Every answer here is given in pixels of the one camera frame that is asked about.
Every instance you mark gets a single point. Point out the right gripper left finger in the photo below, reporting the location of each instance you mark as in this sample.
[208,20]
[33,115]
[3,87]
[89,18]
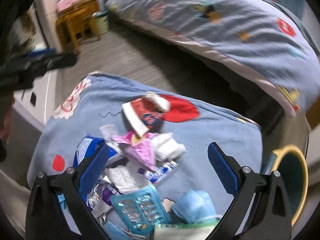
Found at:
[45,219]

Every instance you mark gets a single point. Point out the teal pill blister pack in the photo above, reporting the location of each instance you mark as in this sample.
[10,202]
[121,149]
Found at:
[141,210]

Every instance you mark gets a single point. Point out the blue cartoon blanket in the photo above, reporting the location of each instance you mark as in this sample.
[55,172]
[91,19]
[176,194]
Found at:
[94,108]

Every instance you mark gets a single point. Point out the white crumpled tissue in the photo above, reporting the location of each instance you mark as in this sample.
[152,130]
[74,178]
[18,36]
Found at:
[165,147]

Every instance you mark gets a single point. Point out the teal yellow-rimmed trash bin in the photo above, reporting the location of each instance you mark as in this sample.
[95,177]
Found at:
[291,163]

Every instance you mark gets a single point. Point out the blue white packet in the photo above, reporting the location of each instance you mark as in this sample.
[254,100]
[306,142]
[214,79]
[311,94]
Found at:
[86,148]

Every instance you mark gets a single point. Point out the blue white sachet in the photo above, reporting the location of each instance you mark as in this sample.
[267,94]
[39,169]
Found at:
[162,171]

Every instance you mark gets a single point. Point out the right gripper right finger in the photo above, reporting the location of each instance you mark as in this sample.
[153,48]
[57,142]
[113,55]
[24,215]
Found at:
[260,208]

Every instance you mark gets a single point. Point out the bed with cartoon duvet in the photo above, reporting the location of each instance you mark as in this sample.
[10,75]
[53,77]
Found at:
[257,39]

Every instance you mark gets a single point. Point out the pink snack wrapper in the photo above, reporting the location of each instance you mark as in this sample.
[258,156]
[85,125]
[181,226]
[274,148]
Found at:
[137,150]

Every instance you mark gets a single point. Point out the white cabinet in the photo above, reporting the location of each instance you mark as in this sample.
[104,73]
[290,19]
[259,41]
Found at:
[37,105]

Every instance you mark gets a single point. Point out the wooden side table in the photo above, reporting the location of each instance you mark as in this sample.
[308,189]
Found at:
[77,23]

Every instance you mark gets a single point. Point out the red white paper cup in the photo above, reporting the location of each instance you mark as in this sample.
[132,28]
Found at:
[145,112]

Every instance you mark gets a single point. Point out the white green bucket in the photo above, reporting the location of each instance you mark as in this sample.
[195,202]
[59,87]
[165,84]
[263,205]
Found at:
[102,21]

